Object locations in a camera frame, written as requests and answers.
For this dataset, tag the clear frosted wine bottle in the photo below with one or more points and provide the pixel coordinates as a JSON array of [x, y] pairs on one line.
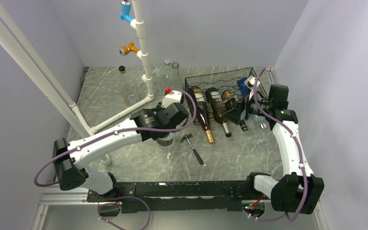
[[175, 80]]

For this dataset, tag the clear bottle dark label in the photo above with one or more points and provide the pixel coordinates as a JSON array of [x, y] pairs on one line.
[[166, 142]]

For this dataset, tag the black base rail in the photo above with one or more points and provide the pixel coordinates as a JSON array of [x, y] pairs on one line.
[[135, 197]]

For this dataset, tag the orange pipe nozzle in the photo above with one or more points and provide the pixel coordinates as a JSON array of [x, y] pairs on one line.
[[130, 48]]

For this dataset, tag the green wine bottle silver cap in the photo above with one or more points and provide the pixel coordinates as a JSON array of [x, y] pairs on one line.
[[218, 109]]

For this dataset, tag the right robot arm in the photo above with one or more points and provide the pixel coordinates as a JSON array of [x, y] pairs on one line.
[[299, 190]]

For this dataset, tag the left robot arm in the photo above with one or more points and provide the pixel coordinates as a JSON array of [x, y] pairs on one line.
[[72, 159]]

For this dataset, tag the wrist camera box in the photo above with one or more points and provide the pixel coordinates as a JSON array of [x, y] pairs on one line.
[[172, 96], [252, 84]]

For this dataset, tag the black wire wine rack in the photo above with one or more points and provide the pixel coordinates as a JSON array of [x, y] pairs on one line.
[[228, 87]]

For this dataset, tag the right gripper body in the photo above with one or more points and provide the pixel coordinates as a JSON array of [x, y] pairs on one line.
[[254, 109]]

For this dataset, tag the blue pipe nozzle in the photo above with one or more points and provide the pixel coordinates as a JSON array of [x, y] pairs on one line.
[[125, 11]]

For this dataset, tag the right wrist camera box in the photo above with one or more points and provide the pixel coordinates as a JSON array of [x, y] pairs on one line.
[[252, 84]]

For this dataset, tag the clear bottle white label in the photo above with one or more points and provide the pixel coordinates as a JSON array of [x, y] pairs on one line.
[[128, 87]]

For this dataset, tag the round clear glass bottle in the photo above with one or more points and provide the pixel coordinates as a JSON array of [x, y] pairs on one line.
[[165, 76]]

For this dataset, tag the blue label clear bottle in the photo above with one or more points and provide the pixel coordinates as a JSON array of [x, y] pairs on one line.
[[258, 121]]

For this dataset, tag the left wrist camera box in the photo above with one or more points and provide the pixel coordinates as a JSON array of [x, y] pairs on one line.
[[172, 96]]

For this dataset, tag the red wine bottle gold cap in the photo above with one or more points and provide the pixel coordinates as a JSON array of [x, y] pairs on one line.
[[202, 112]]

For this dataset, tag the small grey hammer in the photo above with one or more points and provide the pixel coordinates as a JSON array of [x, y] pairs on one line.
[[186, 137]]

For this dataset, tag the white pvc pipe frame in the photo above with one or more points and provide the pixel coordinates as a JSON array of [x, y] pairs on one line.
[[16, 44]]

